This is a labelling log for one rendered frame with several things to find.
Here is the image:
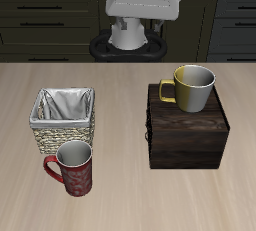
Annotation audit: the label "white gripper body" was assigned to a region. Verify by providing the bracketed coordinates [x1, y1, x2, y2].
[105, 0, 184, 22]

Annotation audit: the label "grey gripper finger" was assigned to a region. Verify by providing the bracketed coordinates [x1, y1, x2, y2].
[154, 19, 165, 33]
[119, 17, 129, 31]

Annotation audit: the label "white and yellow mug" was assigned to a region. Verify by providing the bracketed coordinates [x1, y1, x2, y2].
[158, 64, 217, 114]

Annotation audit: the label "woven basket with white liner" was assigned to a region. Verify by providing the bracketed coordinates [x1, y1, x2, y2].
[28, 87, 96, 155]

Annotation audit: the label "red patterned mug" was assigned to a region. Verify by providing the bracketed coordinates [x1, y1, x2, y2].
[42, 140, 94, 198]

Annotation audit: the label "dark kitchen cupboards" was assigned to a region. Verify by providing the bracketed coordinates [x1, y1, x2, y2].
[0, 0, 256, 64]

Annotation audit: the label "dark wooden cabinet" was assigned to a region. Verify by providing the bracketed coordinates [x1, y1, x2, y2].
[144, 83, 231, 171]

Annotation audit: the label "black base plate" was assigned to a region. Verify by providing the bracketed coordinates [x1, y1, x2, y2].
[88, 29, 168, 63]

